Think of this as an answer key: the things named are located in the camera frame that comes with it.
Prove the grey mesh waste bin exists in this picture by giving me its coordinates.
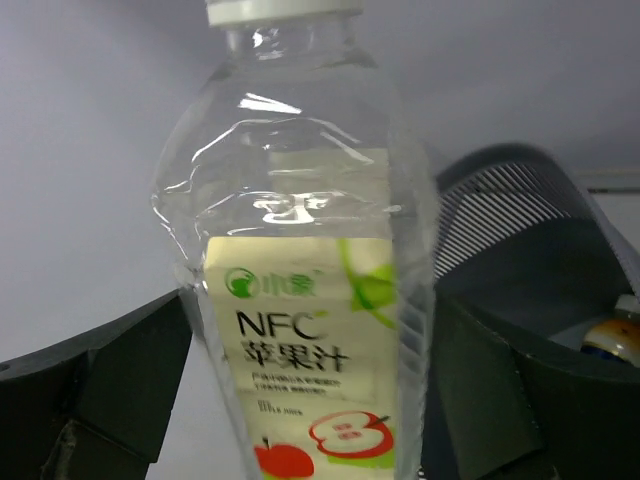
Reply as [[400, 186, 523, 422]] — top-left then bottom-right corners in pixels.
[[436, 143, 639, 351]]

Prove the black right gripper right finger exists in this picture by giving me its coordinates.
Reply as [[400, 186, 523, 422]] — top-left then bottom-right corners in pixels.
[[432, 297, 639, 479]]

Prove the yellow juice bottle blue label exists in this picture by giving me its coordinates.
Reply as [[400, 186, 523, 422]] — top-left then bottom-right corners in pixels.
[[580, 319, 639, 368]]

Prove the clear apple juice bottle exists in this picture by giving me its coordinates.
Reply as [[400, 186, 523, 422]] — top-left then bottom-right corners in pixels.
[[151, 1, 438, 479]]

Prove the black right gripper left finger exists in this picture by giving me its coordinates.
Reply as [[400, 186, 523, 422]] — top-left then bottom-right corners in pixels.
[[1, 292, 192, 480]]

